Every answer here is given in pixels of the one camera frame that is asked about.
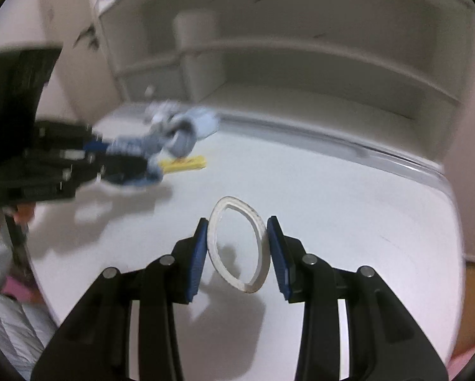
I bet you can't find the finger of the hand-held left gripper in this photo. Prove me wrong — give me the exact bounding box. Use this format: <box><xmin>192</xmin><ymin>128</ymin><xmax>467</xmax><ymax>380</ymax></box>
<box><xmin>77</xmin><ymin>124</ymin><xmax>115</xmax><ymax>155</ymax></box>
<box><xmin>76</xmin><ymin>155</ymin><xmax>151</xmax><ymax>186</ymax></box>

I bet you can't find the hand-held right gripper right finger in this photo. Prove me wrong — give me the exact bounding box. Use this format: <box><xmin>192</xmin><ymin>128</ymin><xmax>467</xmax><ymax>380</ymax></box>
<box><xmin>266</xmin><ymin>215</ymin><xmax>448</xmax><ymax>381</ymax></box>

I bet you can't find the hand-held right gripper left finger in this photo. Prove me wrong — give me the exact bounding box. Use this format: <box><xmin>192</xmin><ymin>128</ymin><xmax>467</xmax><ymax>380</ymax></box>
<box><xmin>31</xmin><ymin>217</ymin><xmax>210</xmax><ymax>381</ymax></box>

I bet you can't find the white tape ring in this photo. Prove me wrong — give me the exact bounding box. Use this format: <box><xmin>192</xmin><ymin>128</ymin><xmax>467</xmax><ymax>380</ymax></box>
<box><xmin>207</xmin><ymin>196</ymin><xmax>272</xmax><ymax>294</ymax></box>

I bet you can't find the person's left hand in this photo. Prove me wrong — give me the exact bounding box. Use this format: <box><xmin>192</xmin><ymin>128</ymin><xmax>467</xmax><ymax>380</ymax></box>
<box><xmin>12</xmin><ymin>202</ymin><xmax>37</xmax><ymax>226</ymax></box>

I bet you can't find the yellow plastic strip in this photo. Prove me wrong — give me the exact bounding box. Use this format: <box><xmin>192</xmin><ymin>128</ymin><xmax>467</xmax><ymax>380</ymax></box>
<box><xmin>160</xmin><ymin>156</ymin><xmax>208</xmax><ymax>174</ymax></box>

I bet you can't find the grey drawer with knob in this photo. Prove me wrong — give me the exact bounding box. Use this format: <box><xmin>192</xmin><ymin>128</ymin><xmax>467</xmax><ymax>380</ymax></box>
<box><xmin>120</xmin><ymin>72</ymin><xmax>187</xmax><ymax>104</ymax></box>

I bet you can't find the white door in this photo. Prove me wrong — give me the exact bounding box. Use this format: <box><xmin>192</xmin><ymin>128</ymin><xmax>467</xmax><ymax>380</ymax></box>
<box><xmin>39</xmin><ymin>0</ymin><xmax>124</xmax><ymax>122</ymax></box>

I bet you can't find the pink cloth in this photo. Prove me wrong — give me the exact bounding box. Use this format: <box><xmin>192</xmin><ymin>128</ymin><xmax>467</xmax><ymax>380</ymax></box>
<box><xmin>3</xmin><ymin>278</ymin><xmax>44</xmax><ymax>307</ymax></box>

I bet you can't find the person's grey quilted clothing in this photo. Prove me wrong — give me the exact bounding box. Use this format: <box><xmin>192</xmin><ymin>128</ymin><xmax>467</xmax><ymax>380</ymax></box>
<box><xmin>0</xmin><ymin>222</ymin><xmax>60</xmax><ymax>381</ymax></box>

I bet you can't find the white desk shelf unit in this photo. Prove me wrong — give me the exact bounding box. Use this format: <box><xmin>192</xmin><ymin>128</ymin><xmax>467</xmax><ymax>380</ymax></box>
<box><xmin>90</xmin><ymin>0</ymin><xmax>475</xmax><ymax>167</ymax></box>

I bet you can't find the dark door handle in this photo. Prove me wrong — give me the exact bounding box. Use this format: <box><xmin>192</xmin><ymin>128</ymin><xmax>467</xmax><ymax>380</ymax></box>
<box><xmin>73</xmin><ymin>25</ymin><xmax>100</xmax><ymax>51</ymax></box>

